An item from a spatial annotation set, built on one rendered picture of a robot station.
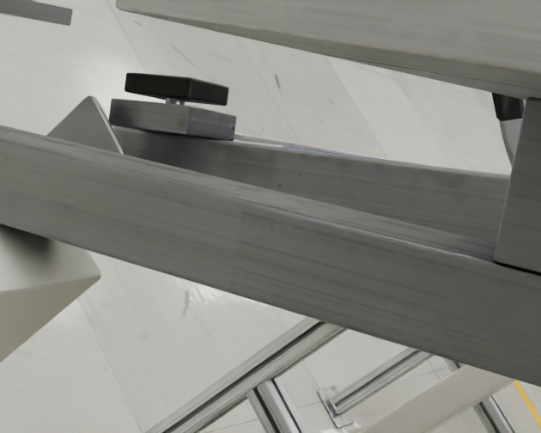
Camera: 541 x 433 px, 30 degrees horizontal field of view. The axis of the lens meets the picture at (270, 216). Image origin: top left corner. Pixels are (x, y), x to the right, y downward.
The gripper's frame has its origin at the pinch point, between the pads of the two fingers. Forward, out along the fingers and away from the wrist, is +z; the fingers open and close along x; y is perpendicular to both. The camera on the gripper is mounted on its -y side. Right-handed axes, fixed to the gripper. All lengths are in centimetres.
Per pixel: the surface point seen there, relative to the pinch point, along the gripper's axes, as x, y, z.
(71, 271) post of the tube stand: -30.6, -8.7, 3.7
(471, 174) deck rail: -9.9, -0.1, -0.2
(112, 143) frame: -14.3, -20.0, -4.4
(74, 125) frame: -14.3, -22.9, -6.0
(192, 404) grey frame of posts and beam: 60, -71, 19
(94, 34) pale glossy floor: 118, -134, -59
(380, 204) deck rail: -9.9, -5.3, 0.7
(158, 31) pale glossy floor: 147, -138, -67
